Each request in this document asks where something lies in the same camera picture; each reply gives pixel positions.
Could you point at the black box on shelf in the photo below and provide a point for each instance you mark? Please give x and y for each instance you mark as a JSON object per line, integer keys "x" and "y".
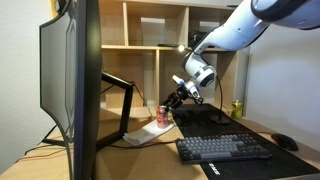
{"x": 196, "y": 37}

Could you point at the black monitor stand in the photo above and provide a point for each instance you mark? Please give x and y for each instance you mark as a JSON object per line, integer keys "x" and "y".
{"x": 126, "y": 106}

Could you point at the black grey mechanical keyboard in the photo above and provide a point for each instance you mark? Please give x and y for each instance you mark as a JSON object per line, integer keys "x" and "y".
{"x": 220, "y": 148}

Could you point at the black desk mat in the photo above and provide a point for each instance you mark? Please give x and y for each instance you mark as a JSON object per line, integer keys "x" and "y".
{"x": 200, "y": 123}

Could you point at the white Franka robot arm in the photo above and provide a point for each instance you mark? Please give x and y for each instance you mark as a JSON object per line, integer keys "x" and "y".
{"x": 240, "y": 30}

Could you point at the white paper towel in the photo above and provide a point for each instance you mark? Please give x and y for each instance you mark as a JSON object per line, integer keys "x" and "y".
{"x": 143, "y": 135}

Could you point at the pink soda can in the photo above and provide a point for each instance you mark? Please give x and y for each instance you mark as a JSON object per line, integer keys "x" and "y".
{"x": 162, "y": 118}

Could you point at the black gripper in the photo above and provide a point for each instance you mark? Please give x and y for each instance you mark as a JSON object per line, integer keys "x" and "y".
{"x": 183, "y": 95}

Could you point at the black curved monitor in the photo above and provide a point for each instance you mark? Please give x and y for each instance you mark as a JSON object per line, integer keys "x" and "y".
{"x": 83, "y": 83}

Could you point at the black computer mouse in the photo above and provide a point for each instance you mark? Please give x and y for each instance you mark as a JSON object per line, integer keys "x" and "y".
{"x": 285, "y": 141}

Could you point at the black gooseneck desk lamp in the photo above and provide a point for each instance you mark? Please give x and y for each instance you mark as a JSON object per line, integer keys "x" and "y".
{"x": 220, "y": 120}

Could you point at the flat black device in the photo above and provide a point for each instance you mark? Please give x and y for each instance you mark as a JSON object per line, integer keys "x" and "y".
{"x": 167, "y": 45}

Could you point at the light wood shelf unit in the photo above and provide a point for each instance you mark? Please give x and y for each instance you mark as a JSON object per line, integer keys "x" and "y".
{"x": 113, "y": 33}

